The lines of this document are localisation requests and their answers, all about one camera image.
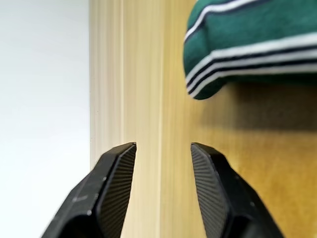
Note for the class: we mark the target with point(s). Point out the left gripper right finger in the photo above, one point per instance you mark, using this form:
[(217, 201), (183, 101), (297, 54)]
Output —
[(223, 193)]

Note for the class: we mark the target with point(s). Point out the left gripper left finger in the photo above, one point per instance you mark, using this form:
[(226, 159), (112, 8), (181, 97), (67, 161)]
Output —
[(104, 193)]

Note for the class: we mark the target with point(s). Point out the green striped T-shirt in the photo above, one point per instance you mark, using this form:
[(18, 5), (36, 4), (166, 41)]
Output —
[(247, 44)]

